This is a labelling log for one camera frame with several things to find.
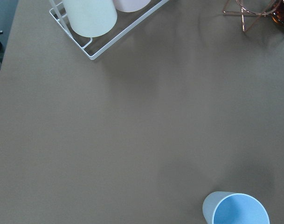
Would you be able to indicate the light blue cup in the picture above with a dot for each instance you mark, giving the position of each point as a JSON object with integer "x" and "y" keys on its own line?
{"x": 221, "y": 207}

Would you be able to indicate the white cup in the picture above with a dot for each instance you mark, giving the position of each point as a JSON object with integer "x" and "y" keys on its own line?
{"x": 91, "y": 18}

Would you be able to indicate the pink cup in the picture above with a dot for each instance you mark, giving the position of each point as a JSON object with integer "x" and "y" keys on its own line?
{"x": 130, "y": 5}

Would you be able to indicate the copper wire bottle rack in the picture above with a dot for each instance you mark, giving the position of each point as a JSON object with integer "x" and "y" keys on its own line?
{"x": 265, "y": 12}

